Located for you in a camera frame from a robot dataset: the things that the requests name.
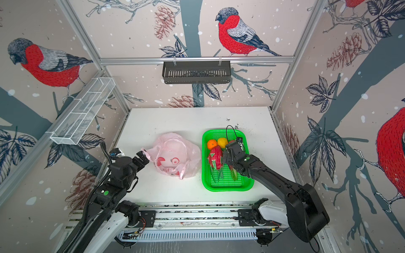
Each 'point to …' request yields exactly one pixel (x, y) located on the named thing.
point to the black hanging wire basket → (196, 72)
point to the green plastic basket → (226, 184)
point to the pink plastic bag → (174, 155)
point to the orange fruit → (212, 143)
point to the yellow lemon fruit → (222, 142)
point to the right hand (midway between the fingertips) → (231, 157)
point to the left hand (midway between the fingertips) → (139, 155)
